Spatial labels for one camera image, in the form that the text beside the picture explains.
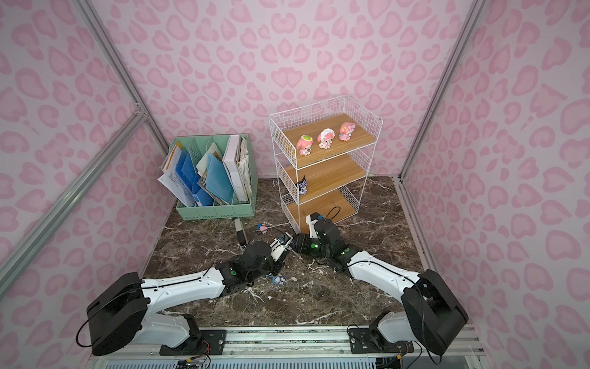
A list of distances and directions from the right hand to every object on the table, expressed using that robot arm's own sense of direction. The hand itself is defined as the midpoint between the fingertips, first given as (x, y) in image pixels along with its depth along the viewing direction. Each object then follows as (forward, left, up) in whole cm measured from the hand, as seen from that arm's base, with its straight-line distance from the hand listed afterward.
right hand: (289, 243), depth 81 cm
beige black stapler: (+8, +21, -10) cm, 25 cm away
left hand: (0, +1, -2) cm, 2 cm away
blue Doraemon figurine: (-9, +4, -12) cm, 16 cm away
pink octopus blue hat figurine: (+14, +14, -12) cm, 23 cm away
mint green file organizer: (+42, +44, +10) cm, 62 cm away
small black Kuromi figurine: (+14, -5, +15) cm, 21 cm away
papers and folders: (+25, +29, +7) cm, 39 cm away
